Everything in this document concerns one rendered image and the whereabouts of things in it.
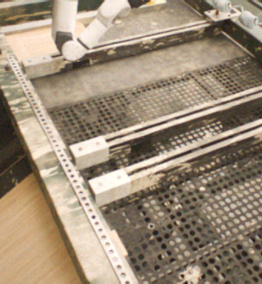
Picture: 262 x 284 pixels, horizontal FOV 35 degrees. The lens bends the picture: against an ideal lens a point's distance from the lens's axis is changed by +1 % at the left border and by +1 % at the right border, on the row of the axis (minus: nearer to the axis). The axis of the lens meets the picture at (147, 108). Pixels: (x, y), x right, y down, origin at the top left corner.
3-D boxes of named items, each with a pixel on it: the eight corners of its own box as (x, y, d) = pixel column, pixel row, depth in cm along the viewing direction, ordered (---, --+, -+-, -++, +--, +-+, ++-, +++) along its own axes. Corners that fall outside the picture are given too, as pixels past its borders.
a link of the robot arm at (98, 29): (110, 32, 162) (77, 68, 163) (104, 26, 170) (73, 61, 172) (91, 13, 156) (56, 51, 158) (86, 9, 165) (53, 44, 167)
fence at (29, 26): (1, 34, 211) (0, 27, 208) (161, 4, 249) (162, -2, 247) (4, 39, 207) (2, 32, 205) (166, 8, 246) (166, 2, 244)
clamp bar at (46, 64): (21, 69, 188) (14, 23, 173) (228, 23, 237) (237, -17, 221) (28, 82, 182) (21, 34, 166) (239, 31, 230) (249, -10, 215)
